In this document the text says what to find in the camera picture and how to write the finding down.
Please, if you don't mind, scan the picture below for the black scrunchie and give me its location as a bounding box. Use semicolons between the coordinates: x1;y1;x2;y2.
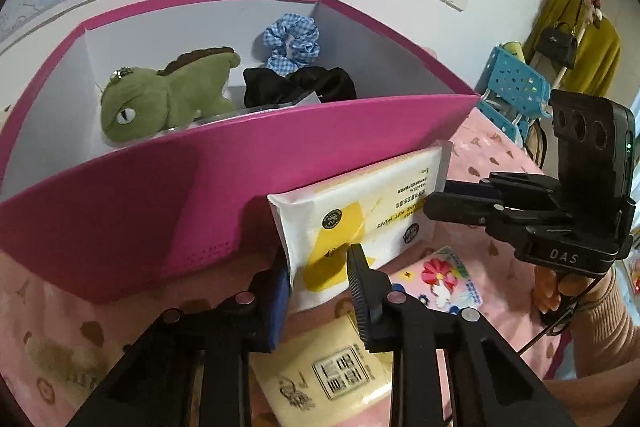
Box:
243;66;358;110

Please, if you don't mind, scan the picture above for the blue plastic basket rack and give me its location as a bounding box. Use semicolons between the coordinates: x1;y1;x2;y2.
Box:
475;44;553;142

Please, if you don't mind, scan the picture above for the beige tissue pack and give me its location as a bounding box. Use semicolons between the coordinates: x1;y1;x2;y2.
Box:
250;314;396;427

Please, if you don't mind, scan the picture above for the black handbag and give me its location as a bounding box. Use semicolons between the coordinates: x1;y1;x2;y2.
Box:
536;23;580;68

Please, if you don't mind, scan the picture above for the pink cardboard box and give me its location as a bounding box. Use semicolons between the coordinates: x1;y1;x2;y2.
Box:
0;0;483;305

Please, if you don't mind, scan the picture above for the colourful flower print pack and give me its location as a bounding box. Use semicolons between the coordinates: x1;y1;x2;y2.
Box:
387;246;486;318

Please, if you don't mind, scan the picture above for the pink printed bedsheet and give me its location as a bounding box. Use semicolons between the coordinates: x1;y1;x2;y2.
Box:
0;104;576;427

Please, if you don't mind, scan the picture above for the yellow-green toy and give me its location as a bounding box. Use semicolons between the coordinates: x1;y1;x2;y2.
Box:
501;41;528;62

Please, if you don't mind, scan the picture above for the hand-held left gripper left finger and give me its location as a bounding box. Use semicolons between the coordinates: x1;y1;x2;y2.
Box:
65;247;293;427

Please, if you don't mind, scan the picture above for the white coat rack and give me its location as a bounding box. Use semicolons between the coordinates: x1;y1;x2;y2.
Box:
550;0;613;90

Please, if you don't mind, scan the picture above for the green dinosaur plush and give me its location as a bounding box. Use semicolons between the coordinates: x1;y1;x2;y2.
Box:
100;47;242;145

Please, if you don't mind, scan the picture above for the coat rack with yellow coat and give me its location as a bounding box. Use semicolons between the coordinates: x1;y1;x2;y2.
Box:
522;0;622;98

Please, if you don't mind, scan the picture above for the blue gingham scrunchie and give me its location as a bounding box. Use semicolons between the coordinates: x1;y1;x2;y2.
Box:
262;13;321;72

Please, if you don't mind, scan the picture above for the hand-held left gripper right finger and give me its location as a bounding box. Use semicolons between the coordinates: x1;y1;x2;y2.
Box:
346;243;576;427

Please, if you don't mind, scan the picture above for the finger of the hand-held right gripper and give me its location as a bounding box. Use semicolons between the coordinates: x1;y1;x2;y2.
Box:
422;191;558;230
440;172;563;208

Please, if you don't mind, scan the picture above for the person's right hand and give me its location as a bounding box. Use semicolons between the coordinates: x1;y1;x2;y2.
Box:
532;264;583;328

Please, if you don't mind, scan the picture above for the thin black cable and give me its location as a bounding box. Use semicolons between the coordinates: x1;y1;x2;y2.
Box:
517;267;618;355

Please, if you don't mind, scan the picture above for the person's right forearm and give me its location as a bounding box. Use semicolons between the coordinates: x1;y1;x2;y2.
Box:
542;267;640;427

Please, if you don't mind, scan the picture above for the white yellow wet wipes pack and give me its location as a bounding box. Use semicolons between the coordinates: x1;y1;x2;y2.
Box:
266;141;453;314

